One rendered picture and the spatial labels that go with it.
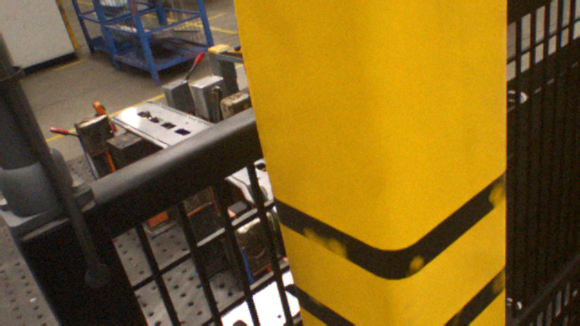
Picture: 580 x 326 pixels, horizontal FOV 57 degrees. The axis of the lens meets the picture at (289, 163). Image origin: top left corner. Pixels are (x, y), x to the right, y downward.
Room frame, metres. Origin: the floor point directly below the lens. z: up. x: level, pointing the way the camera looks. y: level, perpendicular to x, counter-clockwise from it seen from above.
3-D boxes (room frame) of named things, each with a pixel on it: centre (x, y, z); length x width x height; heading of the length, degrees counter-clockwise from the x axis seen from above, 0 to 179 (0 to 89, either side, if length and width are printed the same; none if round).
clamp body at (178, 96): (2.01, 0.37, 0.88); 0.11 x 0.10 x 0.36; 124
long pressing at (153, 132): (1.44, 0.19, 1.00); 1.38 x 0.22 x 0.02; 34
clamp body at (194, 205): (1.28, 0.28, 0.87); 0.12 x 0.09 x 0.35; 124
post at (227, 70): (2.03, 0.17, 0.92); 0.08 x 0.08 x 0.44; 34
